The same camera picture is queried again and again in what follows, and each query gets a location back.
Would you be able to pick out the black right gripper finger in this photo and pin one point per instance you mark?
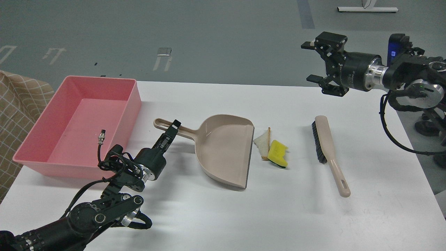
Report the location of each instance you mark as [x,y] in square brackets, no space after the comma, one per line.
[327,88]
[328,45]

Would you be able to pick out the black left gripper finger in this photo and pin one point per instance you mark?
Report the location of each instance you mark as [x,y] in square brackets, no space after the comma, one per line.
[174,126]
[164,141]

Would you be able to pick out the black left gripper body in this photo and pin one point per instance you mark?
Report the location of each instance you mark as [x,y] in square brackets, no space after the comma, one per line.
[153,160]

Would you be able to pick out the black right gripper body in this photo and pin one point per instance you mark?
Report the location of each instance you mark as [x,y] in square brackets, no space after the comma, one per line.
[359,71]

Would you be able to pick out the beige hand brush black bristles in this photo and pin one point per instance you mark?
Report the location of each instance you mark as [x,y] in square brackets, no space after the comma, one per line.
[326,153]

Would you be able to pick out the beige plastic dustpan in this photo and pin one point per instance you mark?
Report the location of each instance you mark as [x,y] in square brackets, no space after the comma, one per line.
[223,145]

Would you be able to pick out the yellow green sponge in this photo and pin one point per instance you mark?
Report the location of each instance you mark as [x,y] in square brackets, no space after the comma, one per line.
[277,154]

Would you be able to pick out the triangular bread slice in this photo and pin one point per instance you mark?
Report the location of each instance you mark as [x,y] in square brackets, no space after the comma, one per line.
[263,144]

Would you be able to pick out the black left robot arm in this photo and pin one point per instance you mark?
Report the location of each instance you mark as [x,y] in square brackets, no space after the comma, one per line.
[101,205]

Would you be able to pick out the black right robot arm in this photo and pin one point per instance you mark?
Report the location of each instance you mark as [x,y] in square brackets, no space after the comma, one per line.
[415,82]

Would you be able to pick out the pink plastic bin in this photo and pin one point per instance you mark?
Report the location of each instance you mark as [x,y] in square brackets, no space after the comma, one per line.
[64,140]

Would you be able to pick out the white stand base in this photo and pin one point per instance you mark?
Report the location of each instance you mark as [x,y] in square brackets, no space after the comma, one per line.
[368,6]

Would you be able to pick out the silver floor plate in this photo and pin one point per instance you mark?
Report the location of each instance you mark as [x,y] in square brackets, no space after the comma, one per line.
[164,51]

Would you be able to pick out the beige checkered cloth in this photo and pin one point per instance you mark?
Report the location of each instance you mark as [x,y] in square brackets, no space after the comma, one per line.
[22,101]

